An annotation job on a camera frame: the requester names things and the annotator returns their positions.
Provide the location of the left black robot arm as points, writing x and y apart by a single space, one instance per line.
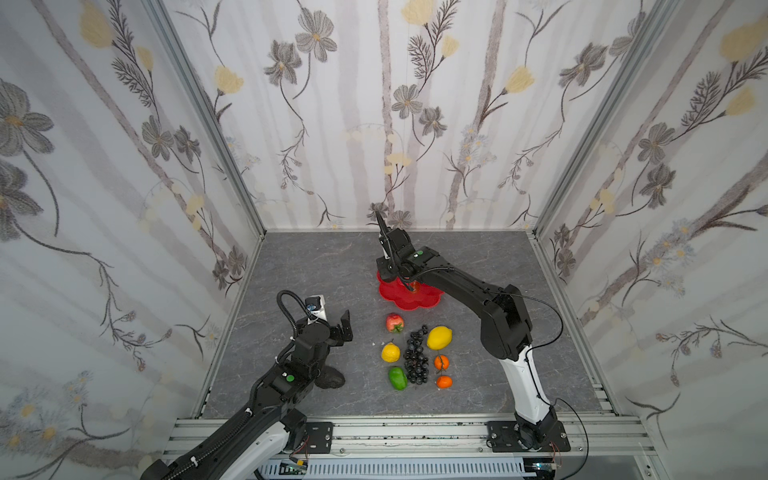
269 421

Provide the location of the orange fake tangerine lower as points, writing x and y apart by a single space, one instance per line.
444 382

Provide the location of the aluminium mounting rail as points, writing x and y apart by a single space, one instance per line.
590 434

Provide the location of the white perforated cable duct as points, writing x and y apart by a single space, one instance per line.
412 468

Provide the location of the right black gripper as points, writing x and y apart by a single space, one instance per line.
393 253

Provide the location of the red flower-shaped fruit bowl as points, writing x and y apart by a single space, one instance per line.
409 298

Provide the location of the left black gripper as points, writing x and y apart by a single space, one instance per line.
336 332

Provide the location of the orange fake tangerine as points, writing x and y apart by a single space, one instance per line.
441 362
444 382

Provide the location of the red fake apple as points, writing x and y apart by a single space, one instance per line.
394 323

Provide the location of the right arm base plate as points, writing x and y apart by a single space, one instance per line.
505 437

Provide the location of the dark fake avocado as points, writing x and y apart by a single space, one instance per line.
330 378

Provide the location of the yellow fake pear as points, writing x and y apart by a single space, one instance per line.
390 353

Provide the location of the black fake grape bunch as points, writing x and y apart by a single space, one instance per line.
415 360

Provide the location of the orange fake tangerine upper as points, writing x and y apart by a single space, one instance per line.
441 362

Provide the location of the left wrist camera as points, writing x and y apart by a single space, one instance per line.
315 308

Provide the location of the yellow fake lemon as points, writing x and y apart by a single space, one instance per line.
439 338

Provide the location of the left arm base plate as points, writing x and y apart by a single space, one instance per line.
315 438

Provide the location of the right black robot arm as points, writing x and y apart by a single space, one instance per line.
505 327

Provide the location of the green fake lime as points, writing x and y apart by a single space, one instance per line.
397 378

